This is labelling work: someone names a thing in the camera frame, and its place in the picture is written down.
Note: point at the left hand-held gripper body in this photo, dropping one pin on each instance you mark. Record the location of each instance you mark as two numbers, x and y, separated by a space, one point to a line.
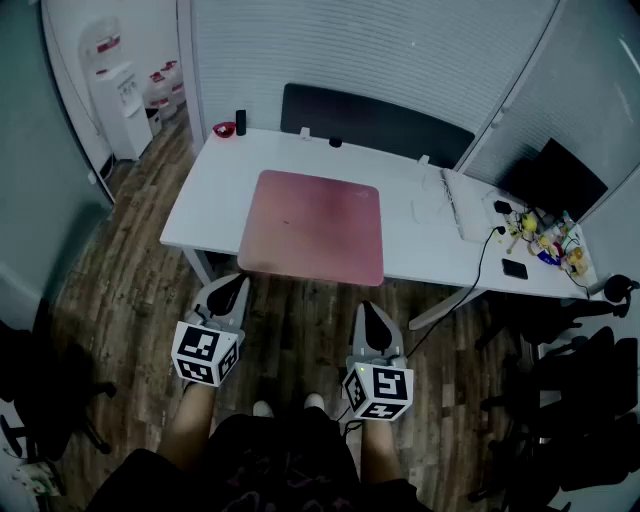
200 350

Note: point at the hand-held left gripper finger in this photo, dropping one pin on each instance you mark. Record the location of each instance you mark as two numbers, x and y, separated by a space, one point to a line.
242 312
202 303

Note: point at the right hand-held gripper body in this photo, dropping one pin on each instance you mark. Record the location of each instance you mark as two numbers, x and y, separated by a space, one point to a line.
390 387

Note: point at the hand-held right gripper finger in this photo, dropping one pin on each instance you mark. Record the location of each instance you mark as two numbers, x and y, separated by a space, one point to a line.
396 340
357 335

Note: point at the pink black-backed mouse pad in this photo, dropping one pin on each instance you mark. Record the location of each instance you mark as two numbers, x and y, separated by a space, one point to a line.
310 225

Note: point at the person's right forearm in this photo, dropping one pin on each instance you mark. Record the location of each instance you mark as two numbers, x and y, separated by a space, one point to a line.
380 450

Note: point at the person's left forearm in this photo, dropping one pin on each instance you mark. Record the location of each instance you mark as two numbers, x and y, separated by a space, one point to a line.
187 425

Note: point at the white desk leg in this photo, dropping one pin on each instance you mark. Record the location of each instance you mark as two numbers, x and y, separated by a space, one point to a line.
200 265
440 310

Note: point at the person's right white shoe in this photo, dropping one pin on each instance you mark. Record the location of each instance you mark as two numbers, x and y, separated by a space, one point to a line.
314 401

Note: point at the person's white shoe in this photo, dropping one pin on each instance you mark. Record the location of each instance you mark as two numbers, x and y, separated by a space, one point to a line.
314 401
262 409

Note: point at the person's left white shoe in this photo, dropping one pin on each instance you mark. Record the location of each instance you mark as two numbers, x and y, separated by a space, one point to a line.
262 409

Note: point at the person's black printed shirt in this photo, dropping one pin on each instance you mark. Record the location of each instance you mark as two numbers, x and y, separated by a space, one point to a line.
280 470

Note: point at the black phone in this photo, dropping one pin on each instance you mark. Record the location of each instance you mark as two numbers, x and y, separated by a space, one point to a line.
515 269

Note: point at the black office chair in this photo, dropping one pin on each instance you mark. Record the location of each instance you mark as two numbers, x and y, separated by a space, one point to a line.
45 380
540 320
600 400

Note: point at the black power adapter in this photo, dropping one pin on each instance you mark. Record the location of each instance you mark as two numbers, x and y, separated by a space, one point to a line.
502 206

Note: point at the red bowl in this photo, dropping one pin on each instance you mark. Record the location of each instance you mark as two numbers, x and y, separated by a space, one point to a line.
224 130

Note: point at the labelled jar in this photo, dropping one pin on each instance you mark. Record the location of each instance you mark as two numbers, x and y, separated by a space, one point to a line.
544 247

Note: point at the yellow toy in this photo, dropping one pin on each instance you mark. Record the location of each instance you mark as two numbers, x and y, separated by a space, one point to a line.
528 223

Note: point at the white panel clip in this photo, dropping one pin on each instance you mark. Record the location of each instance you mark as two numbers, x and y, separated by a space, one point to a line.
305 134
423 160

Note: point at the black cylinder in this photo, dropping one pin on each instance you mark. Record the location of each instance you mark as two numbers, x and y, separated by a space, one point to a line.
241 122

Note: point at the small black round object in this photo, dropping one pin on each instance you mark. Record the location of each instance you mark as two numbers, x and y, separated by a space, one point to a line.
335 142

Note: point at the yellow bottle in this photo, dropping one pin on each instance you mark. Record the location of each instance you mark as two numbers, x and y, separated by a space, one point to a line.
578 260

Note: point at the white water dispenser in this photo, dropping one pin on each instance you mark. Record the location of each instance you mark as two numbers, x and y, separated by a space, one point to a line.
122 115

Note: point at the white power strip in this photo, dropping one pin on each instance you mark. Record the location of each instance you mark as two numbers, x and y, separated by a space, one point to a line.
35 480

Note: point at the clear water jug red label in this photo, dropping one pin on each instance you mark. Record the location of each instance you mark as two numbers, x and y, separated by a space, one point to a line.
174 80
159 95
100 47

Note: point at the black desk divider panel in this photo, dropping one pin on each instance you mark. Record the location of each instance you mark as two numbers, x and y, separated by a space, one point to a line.
375 122

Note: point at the black monitor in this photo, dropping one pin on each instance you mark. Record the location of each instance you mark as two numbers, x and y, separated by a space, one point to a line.
555 180

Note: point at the black headphones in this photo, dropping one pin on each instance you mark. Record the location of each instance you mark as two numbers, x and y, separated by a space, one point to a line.
620 290

